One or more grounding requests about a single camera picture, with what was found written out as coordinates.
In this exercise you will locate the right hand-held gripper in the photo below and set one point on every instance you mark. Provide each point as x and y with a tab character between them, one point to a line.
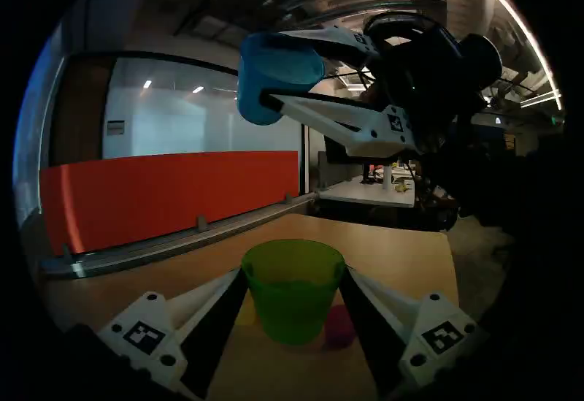
438	81

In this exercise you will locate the white desk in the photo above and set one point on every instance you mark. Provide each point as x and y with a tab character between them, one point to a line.
369	191

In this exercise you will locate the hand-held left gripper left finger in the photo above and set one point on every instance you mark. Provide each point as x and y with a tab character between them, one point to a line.
182	323

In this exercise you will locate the green plastic cup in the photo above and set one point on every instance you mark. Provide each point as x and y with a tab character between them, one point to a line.
292	300

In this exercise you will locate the blue plastic cup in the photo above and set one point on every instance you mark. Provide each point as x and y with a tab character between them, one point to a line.
269	81

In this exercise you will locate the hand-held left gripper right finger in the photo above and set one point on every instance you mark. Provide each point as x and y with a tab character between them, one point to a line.
401	323

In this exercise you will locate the red desk screen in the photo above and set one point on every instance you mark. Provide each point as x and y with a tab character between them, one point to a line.
169	200

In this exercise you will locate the purple plastic cup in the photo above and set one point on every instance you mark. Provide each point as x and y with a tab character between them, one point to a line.
337	330

